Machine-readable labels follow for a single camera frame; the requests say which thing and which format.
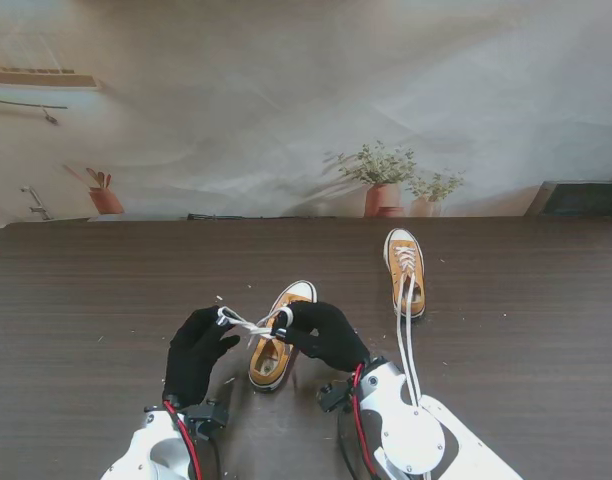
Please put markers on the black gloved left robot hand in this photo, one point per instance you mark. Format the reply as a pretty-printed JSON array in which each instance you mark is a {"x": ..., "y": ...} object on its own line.
[{"x": 193, "y": 355}]

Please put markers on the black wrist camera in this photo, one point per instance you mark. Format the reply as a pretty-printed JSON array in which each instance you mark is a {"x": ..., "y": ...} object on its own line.
[
  {"x": 333, "y": 395},
  {"x": 206, "y": 417}
]

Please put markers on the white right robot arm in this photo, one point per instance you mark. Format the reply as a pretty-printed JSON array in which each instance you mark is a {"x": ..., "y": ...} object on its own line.
[{"x": 411, "y": 430}]

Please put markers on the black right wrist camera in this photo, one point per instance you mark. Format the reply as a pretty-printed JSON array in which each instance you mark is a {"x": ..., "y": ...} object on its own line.
[{"x": 333, "y": 395}]

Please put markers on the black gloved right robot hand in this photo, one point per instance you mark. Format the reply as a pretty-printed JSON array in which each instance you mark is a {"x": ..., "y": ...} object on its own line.
[{"x": 331, "y": 335}]

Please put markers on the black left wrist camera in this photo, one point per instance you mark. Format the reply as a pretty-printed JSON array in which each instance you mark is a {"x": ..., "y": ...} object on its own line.
[{"x": 206, "y": 417}]

